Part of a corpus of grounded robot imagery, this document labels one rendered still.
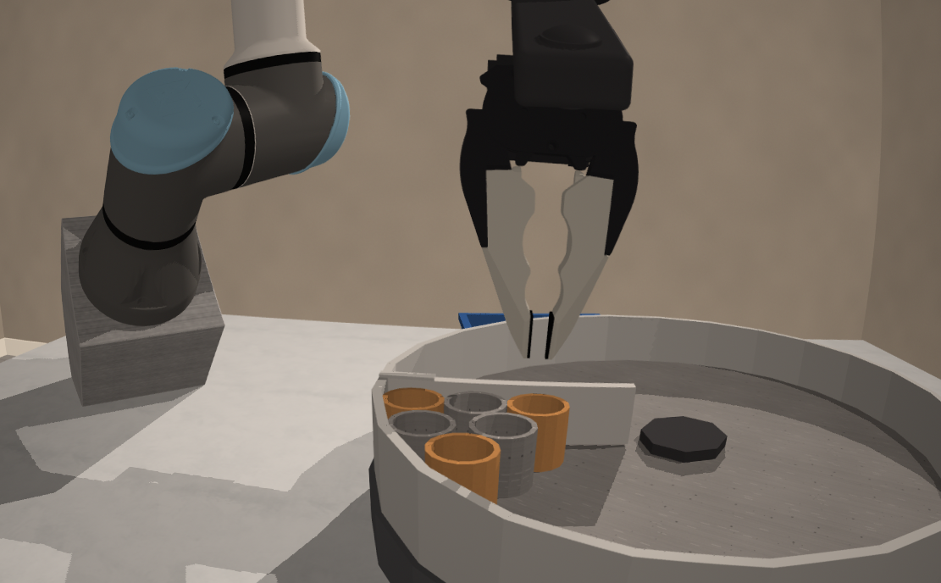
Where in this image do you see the grey metal bushing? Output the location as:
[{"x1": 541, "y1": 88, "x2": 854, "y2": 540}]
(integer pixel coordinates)
[
  {"x1": 444, "y1": 391, "x2": 507, "y2": 433},
  {"x1": 468, "y1": 413, "x2": 538, "y2": 498},
  {"x1": 388, "y1": 410, "x2": 457, "y2": 462}
]

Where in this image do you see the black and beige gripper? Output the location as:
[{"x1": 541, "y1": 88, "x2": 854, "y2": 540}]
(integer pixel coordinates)
[{"x1": 460, "y1": 54, "x2": 639, "y2": 360}]

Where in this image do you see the blue crate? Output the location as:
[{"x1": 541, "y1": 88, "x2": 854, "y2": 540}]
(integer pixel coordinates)
[{"x1": 458, "y1": 313, "x2": 549, "y2": 329}]

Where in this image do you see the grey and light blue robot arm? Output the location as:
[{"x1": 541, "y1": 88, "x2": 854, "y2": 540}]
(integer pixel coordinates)
[{"x1": 79, "y1": 0, "x2": 634, "y2": 326}]

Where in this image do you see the bronze bushing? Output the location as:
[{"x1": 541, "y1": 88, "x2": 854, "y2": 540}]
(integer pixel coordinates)
[
  {"x1": 383, "y1": 387, "x2": 444, "y2": 418},
  {"x1": 507, "y1": 393, "x2": 570, "y2": 472},
  {"x1": 425, "y1": 433, "x2": 501, "y2": 505}
]

